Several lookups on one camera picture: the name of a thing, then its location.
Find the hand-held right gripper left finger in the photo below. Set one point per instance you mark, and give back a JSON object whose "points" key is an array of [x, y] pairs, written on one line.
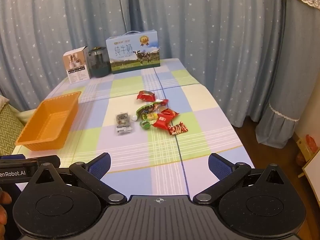
{"points": [[100, 166]]}

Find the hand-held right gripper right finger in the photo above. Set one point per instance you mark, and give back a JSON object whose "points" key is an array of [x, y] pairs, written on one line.
{"points": [[220, 166]]}

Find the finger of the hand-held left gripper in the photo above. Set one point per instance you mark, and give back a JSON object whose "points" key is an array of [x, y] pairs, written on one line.
{"points": [[12, 157], [47, 160]]}

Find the orange plastic tray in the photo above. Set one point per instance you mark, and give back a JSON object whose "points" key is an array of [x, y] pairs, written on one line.
{"points": [[50, 122]]}

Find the small silver wrapper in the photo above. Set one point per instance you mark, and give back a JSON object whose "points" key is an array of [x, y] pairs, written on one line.
{"points": [[123, 123]]}

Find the red and brown snack packet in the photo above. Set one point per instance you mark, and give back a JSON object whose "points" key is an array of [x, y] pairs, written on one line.
{"points": [[178, 128]]}

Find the small white candy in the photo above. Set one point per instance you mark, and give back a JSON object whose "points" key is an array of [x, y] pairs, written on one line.
{"points": [[134, 118]]}

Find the small green candy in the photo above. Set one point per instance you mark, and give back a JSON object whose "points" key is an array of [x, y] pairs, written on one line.
{"points": [[145, 125]]}

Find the yellow-green candy packet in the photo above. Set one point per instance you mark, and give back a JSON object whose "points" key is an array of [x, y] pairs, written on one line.
{"points": [[151, 116]]}

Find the green and white snack packet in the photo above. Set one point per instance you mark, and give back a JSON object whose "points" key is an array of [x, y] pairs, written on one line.
{"points": [[145, 109]]}

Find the small red candy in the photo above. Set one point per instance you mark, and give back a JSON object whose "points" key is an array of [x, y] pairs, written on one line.
{"points": [[163, 102]]}

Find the person's left hand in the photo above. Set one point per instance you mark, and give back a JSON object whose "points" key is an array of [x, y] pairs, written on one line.
{"points": [[4, 198]]}

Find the green chevron pillow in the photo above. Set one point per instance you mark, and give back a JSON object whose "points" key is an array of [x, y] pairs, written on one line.
{"points": [[8, 132]]}

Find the checked pastel tablecloth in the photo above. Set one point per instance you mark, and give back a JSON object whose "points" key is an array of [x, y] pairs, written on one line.
{"points": [[200, 130]]}

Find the light green sofa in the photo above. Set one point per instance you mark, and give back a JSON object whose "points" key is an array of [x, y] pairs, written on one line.
{"points": [[27, 116]]}

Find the beige embroidered pillow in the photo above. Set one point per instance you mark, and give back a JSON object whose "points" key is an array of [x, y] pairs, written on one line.
{"points": [[3, 101]]}

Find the white board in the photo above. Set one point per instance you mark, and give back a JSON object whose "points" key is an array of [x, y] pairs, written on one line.
{"points": [[313, 175]]}

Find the red plastic bag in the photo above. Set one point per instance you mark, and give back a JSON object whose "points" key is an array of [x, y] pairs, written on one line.
{"points": [[312, 143]]}

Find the white product box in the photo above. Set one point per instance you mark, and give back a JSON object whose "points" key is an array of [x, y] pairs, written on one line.
{"points": [[76, 67]]}

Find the glass jar with dark lid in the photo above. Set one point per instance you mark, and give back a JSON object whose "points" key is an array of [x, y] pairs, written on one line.
{"points": [[98, 65]]}

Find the blue milk carton box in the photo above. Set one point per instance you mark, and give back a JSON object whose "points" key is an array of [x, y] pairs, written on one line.
{"points": [[132, 55]]}

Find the blue lace-trimmed cloth cover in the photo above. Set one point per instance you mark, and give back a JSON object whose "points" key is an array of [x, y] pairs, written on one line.
{"points": [[295, 67]]}

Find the blue star-print curtain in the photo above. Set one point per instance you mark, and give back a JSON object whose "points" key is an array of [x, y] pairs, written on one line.
{"points": [[187, 17]]}

